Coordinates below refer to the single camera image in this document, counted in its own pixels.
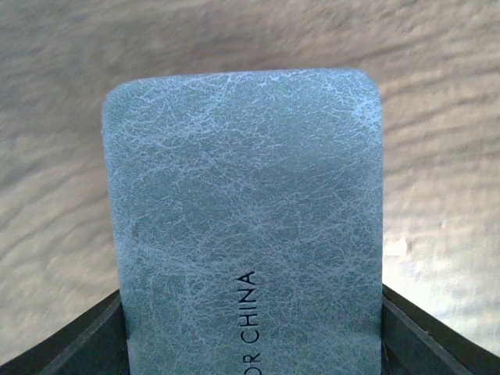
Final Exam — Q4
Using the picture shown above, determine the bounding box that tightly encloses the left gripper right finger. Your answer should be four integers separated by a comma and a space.
381, 285, 499, 375

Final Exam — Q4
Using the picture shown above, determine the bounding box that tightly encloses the grey green glasses case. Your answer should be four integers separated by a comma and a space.
102, 69, 383, 374

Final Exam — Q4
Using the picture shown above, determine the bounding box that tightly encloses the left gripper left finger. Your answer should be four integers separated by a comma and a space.
1, 291, 129, 375

